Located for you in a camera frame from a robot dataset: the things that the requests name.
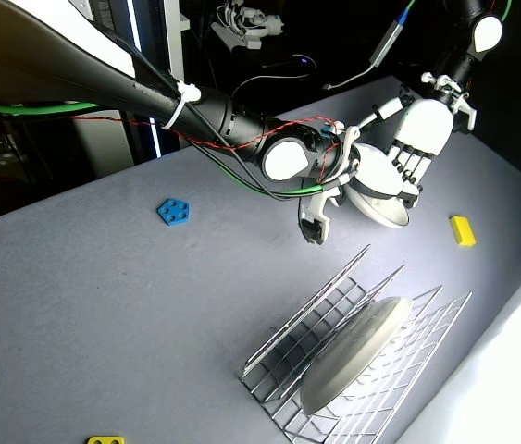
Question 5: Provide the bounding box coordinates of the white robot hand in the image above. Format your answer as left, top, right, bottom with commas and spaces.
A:
356, 94, 455, 209
346, 142, 404, 201

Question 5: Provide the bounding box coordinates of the grey bowl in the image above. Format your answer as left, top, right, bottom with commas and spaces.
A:
346, 182, 411, 229

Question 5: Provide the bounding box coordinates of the white plate with tree print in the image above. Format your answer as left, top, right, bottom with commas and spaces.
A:
299, 295, 415, 413

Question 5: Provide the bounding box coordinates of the spare white robot hand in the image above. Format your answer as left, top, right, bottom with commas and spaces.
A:
211, 0, 287, 52

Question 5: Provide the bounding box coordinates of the grey hub adapter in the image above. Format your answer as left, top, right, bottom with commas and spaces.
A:
368, 21, 405, 67

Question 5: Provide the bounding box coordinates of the yellow rectangular brick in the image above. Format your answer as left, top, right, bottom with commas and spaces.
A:
449, 215, 478, 248

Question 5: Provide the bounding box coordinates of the black device with purple light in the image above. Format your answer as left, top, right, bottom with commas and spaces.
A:
262, 53, 319, 76

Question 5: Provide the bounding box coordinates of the blue pentagon block with holes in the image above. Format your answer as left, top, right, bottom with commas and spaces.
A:
156, 198, 195, 228

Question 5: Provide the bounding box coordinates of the white cabinet with light strip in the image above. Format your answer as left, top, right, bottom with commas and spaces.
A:
68, 0, 192, 179

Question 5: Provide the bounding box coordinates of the grey table cloth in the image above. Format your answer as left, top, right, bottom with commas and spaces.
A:
0, 76, 521, 444

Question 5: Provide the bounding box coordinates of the thin white cable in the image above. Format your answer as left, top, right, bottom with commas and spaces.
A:
323, 63, 375, 91

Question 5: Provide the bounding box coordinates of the wire dish rack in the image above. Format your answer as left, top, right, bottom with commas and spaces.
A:
240, 244, 473, 443

